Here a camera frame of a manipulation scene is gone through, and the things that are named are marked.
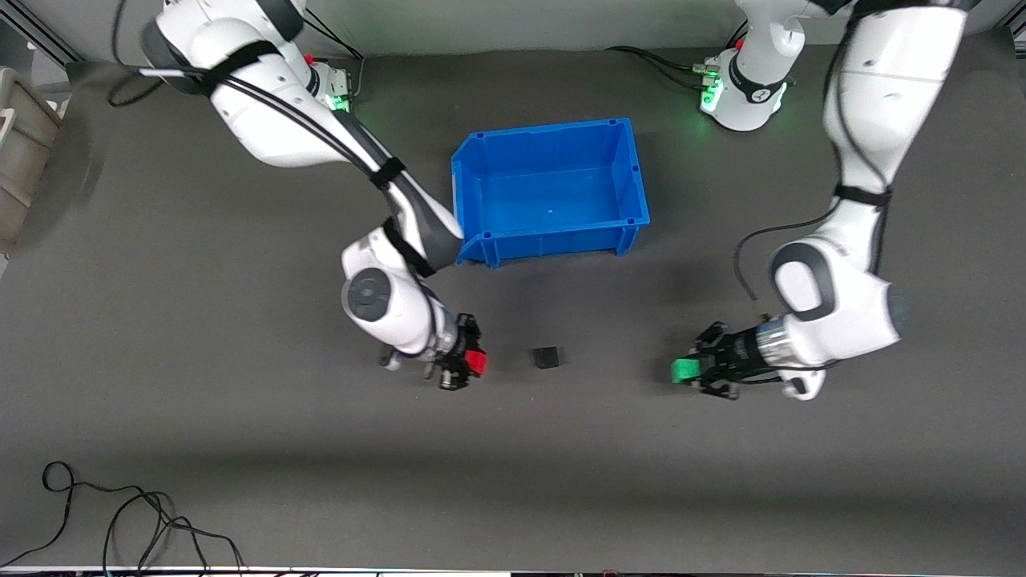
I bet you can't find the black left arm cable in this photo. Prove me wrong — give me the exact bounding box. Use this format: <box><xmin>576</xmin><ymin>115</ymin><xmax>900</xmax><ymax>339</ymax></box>
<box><xmin>733</xmin><ymin>208</ymin><xmax>842</xmax><ymax>304</ymax></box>

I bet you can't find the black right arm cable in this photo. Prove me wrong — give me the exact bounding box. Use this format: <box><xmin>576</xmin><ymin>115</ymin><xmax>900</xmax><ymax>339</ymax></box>
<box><xmin>107</xmin><ymin>0</ymin><xmax>410</xmax><ymax>189</ymax></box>

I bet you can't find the black right base cable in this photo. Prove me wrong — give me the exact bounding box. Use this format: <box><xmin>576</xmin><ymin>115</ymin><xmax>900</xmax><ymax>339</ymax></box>
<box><xmin>303</xmin><ymin>8</ymin><xmax>366</xmax><ymax>102</ymax></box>

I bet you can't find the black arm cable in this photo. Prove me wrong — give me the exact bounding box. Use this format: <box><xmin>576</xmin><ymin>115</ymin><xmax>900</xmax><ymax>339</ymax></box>
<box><xmin>107</xmin><ymin>0</ymin><xmax>410</xmax><ymax>189</ymax></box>
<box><xmin>733</xmin><ymin>208</ymin><xmax>842</xmax><ymax>304</ymax></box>

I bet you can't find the beige plastic crate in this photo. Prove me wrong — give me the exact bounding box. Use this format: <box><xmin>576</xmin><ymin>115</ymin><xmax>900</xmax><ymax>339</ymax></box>
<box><xmin>0</xmin><ymin>67</ymin><xmax>63</xmax><ymax>253</ymax></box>

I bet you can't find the dark aluminium frame rail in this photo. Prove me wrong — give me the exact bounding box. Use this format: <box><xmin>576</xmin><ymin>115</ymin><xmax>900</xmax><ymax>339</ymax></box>
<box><xmin>0</xmin><ymin>13</ymin><xmax>81</xmax><ymax>65</ymax></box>

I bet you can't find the black left base cable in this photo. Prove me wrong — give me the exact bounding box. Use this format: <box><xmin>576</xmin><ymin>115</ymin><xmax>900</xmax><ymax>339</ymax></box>
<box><xmin>604</xmin><ymin>45</ymin><xmax>708</xmax><ymax>75</ymax></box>
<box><xmin>640</xmin><ymin>53</ymin><xmax>709</xmax><ymax>89</ymax></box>

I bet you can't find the thin black loose cable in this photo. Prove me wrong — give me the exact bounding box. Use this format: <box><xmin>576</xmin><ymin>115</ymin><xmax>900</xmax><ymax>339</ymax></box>
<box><xmin>0</xmin><ymin>461</ymin><xmax>246</xmax><ymax>577</ymax></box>

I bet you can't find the blue plastic storage bin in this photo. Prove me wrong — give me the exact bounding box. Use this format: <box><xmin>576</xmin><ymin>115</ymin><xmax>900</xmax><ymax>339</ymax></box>
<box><xmin>451</xmin><ymin>118</ymin><xmax>651</xmax><ymax>268</ymax></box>

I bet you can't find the black base cable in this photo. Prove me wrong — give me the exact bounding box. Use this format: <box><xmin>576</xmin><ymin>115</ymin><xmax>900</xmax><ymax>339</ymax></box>
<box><xmin>303</xmin><ymin>8</ymin><xmax>366</xmax><ymax>102</ymax></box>
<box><xmin>604</xmin><ymin>45</ymin><xmax>708</xmax><ymax>75</ymax></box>
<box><xmin>640</xmin><ymin>53</ymin><xmax>709</xmax><ymax>89</ymax></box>

